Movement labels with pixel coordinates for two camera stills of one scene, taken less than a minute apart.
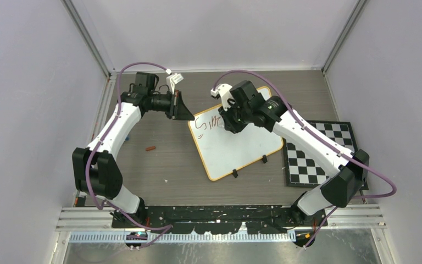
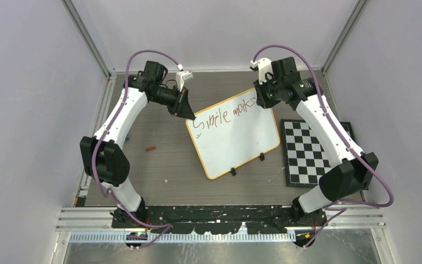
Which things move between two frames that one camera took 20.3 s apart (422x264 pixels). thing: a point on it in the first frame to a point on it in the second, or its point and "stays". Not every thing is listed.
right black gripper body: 238,117 to 266,92
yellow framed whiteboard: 222,153 stays
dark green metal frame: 219,219 stays
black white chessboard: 302,168 stays
